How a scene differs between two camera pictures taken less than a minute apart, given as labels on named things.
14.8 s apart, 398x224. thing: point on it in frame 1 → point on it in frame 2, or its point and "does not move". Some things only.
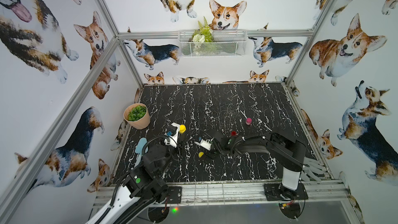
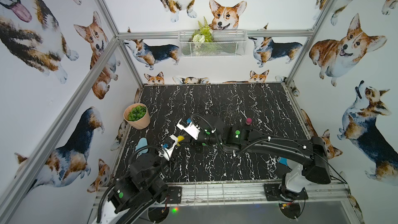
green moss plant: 137,112 does not move
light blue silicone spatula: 139,150 does not move
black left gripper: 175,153 → 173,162
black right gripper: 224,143 → 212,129
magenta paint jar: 249,121 does not move
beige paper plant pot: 137,115 does not move
